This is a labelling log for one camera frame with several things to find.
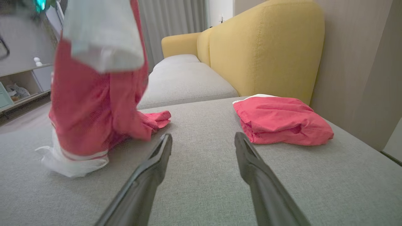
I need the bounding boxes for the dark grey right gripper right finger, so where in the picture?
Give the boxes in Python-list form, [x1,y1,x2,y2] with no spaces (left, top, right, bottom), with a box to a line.
[235,132,311,226]

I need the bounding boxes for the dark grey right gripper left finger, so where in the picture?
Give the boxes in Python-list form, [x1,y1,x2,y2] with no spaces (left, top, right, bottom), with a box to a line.
[94,133,173,226]

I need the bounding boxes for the red shorts with white stripe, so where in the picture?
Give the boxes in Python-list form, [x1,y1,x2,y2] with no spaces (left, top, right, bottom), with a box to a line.
[232,94,334,146]

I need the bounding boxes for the red and white jersey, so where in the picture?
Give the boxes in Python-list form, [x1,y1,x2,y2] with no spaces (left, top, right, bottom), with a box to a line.
[35,0,172,178]

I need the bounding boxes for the large grey sofa seat cushion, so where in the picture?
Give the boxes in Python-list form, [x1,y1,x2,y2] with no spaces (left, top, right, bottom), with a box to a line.
[0,97,402,226]

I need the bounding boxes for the small grey sofa seat cushion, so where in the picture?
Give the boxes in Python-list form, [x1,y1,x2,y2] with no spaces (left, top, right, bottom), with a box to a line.
[153,54,201,71]

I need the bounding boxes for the large yellow sofa backrest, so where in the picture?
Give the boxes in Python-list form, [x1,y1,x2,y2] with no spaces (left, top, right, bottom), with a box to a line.
[209,0,325,105]

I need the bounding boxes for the yellow sofa armrest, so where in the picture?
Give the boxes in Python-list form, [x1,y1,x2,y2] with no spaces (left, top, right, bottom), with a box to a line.
[161,32,202,59]

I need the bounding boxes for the narrow yellow sofa backrest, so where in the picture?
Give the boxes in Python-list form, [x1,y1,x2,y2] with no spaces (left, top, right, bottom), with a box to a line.
[197,28,214,67]

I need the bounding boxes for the clutter in shelf compartment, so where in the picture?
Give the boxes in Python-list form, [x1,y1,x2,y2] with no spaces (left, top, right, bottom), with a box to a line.
[5,82,31,102]

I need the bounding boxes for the low white shelf cabinet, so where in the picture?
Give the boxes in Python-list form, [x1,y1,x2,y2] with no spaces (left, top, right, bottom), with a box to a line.
[0,64,53,114]

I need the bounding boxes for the grey curtain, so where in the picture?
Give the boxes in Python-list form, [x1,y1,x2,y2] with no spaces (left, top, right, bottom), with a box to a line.
[137,0,208,73]

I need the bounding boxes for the thin black cable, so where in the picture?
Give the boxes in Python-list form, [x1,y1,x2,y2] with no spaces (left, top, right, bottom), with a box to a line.
[0,33,10,61]

